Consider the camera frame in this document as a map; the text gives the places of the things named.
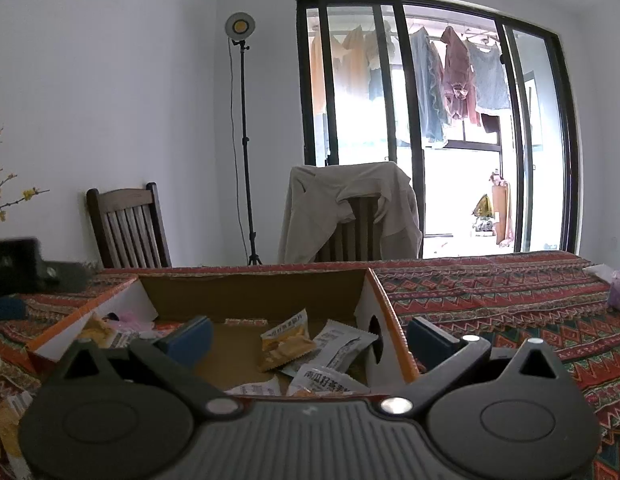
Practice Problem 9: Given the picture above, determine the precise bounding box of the blue hanging garment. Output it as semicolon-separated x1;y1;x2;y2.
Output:
410;27;450;148

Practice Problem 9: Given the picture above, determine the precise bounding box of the patterned red tablecloth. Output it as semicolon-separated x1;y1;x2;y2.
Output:
0;252;620;479

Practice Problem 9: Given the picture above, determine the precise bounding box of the beige jacket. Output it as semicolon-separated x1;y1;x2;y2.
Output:
278;162;423;263

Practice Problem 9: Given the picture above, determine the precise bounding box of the pumpkin seed oat crisp packet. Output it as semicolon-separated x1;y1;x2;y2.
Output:
258;309;316;372

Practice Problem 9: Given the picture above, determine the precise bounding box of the dark red hanging garment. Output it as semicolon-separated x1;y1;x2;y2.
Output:
441;26;481;127

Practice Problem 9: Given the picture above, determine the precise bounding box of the dark wooden chair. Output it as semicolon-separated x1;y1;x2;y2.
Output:
85;182;172;269

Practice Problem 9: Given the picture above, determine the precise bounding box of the red cardboard snack box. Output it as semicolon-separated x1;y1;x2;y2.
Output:
26;268;419;393

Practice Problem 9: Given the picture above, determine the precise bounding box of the black sliding door frame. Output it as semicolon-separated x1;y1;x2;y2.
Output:
296;0;579;257

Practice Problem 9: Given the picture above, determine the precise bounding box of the white crisp snack packet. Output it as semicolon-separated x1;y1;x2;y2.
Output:
281;320;378;377

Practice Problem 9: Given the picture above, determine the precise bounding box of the chair with beige jacket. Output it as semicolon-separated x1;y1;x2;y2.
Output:
314;195;383;262

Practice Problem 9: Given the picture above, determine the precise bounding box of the studio light on stand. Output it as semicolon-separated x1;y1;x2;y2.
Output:
224;12;262;266

